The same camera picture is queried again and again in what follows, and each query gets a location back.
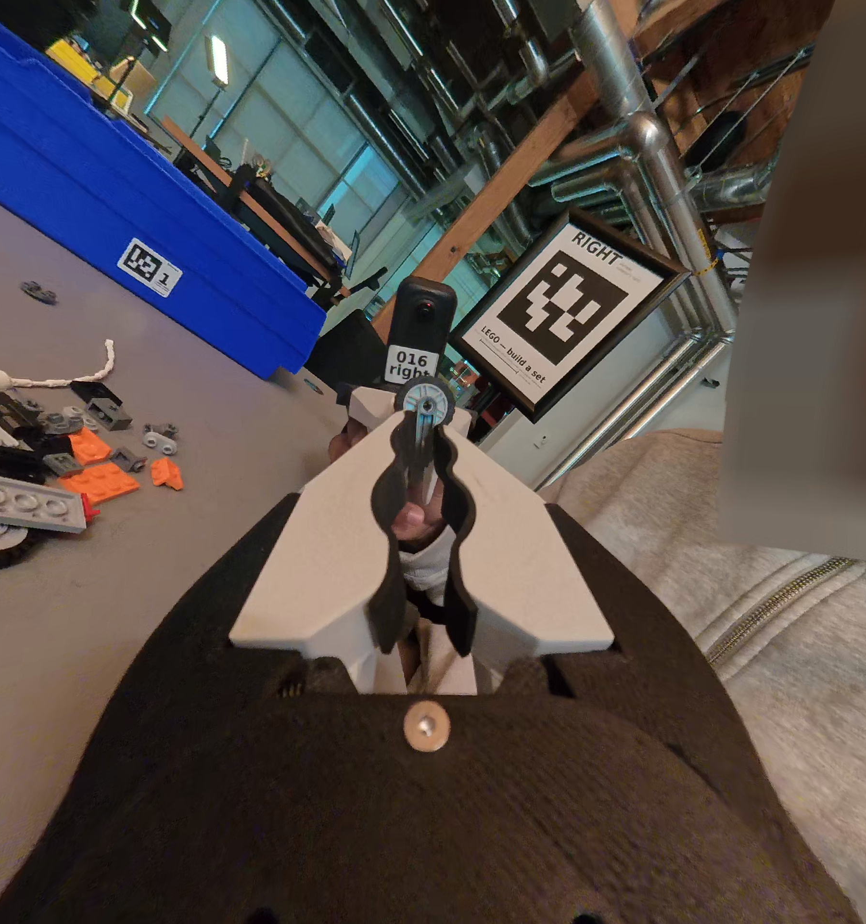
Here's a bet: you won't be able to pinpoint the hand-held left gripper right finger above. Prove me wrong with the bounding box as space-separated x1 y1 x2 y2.
430 424 616 697

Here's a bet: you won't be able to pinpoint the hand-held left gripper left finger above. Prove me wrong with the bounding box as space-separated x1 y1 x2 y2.
227 415 414 695

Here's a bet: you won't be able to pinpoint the black lego wheel grey hub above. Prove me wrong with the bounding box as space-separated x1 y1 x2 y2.
397 381 457 427

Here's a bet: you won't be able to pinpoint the dark grey lego axle connector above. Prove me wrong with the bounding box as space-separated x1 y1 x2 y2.
404 415 441 506

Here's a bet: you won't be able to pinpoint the person's right forearm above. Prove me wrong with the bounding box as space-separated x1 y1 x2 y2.
397 530 457 607

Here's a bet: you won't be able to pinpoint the large orange lego plate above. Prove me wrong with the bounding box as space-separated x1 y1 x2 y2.
58 462 142 506

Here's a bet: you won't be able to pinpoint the medium orange lego wedge plate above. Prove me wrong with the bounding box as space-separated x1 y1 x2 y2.
66 427 114 466

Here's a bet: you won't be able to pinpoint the dark grey lego brick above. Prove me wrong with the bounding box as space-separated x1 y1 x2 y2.
85 398 134 432

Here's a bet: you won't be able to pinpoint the long light grey lego plate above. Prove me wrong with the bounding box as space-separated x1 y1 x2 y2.
0 469 91 535

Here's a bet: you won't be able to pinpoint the pile of mixed lego pieces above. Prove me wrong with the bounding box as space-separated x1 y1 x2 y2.
0 379 102 535

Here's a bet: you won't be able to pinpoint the person's right hand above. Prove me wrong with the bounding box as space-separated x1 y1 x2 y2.
327 424 450 544

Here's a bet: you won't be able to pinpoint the black office chair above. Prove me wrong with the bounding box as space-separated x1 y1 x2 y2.
306 312 398 394

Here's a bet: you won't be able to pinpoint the slanted wooden beam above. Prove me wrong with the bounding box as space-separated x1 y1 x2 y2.
371 68 607 340

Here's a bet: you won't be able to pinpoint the framed black white marker sign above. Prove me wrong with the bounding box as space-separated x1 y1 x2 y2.
449 209 690 423

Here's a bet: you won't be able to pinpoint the wooden desk with black gear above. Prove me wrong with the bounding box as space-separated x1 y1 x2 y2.
160 115 355 304

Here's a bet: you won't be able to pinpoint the person's grey hoodie torso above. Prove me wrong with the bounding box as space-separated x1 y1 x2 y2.
541 429 866 924

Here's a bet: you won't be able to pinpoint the silver ventilation ducts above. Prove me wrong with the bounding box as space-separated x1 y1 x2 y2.
527 0 780 347

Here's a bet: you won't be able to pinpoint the large blue plastic bin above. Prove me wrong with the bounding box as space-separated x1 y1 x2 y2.
0 7 327 382

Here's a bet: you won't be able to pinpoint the yellow box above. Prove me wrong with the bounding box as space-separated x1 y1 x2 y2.
43 38 113 88

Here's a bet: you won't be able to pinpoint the silver metal rail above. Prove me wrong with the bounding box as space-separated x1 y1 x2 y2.
541 332 730 492

